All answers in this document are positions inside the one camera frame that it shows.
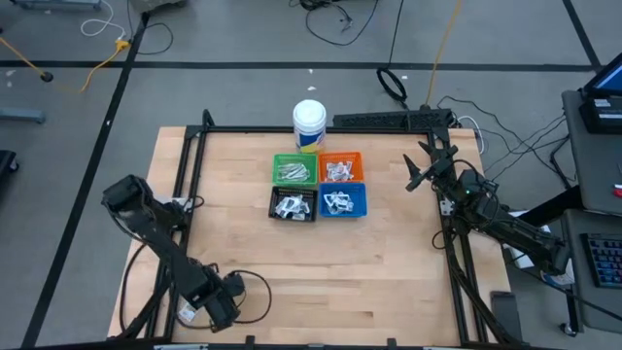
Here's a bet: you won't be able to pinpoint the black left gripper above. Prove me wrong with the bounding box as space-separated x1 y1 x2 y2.
190 278 243 333

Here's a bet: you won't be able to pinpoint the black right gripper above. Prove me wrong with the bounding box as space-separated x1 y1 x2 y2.
402 140 461 193

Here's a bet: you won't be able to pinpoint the blue plastic basket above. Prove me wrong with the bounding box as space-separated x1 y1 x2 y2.
318 182 368 219

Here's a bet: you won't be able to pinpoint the orange plastic basket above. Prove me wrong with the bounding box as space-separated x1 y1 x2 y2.
317 151 365 185

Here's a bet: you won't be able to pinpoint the disinfecting wipes canister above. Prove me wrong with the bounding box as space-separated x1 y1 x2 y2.
292 98 328 155

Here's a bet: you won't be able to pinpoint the green plastic basket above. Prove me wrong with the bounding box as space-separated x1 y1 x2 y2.
272 153 320 188

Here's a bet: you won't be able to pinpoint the black plastic basket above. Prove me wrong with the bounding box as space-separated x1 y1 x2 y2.
267 185 320 224

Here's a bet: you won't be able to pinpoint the black foot pedal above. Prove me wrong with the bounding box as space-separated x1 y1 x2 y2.
489 290 524 344

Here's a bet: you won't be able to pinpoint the grey side desk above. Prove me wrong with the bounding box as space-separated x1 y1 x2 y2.
561 88 622 218

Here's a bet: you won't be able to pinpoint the black laptop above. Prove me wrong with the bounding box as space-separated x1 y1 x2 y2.
577 52 622 136

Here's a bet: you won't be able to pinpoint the grey keyboard desk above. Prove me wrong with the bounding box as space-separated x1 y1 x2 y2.
561 208 622 335

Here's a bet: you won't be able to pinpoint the black backlit keyboard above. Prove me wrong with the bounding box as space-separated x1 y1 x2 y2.
579 231 622 290

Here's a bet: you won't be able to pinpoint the grey desk foot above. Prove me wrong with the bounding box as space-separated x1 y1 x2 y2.
0 107 48 124
9 0 104 12

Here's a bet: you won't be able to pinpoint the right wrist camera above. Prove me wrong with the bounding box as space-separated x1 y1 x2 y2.
459 168 490 194

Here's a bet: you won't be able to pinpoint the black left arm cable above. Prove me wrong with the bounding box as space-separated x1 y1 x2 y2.
226 268 274 327

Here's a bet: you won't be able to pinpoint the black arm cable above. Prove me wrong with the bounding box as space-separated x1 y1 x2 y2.
451 157 500 195
226 268 274 327

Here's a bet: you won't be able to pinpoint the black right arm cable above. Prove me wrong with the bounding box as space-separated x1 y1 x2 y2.
451 157 500 195

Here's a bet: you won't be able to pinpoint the black hanging cable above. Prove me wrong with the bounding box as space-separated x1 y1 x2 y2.
376 0 410 105

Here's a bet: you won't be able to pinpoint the black right base cable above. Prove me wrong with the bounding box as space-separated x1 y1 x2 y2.
431 227 461 252

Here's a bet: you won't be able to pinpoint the black base cable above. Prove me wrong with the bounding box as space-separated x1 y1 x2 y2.
118 241 148 336
431 227 461 252

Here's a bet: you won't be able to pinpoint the black floor cables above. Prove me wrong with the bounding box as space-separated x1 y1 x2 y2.
435 94 579 191

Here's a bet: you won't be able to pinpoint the black left base cable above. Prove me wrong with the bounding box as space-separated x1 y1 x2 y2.
118 241 148 336

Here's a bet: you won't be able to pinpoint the yellow hanging cable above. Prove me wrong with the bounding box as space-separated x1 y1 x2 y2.
425 0 464 109

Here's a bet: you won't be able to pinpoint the black floor cable bundle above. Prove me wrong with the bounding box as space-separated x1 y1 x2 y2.
289 0 381 48

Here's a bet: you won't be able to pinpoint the yellow floor cable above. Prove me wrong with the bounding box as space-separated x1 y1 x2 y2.
0 36 131 94

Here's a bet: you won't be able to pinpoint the white floor cable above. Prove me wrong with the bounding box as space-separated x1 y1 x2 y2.
79 0 127 40

